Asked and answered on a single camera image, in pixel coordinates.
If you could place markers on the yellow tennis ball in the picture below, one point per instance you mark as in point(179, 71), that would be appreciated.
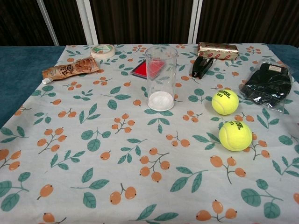
point(234, 137)
point(225, 101)

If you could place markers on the clear plastic tube container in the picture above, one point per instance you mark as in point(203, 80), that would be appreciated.
point(161, 102)

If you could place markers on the red ink pad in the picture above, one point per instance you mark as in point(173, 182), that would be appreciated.
point(140, 69)

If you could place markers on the black stapler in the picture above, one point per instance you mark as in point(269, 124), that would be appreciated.
point(201, 66)

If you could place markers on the floral leaf berry tablecloth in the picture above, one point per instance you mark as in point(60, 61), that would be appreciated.
point(93, 163)

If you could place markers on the beige masking tape roll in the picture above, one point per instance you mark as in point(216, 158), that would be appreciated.
point(102, 51)

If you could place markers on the brown spout snack pouch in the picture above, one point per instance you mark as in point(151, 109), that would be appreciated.
point(72, 68)

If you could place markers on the dark brown curtain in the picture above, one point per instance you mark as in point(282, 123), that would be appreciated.
point(140, 21)

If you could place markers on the gold foil wrapped package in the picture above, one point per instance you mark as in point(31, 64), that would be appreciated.
point(219, 50)

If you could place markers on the black item in plastic bag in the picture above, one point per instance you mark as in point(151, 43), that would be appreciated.
point(268, 84)

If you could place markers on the wide white frame post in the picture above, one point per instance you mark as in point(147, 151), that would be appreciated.
point(88, 21)

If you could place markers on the slanted white frame post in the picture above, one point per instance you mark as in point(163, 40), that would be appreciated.
point(47, 21)

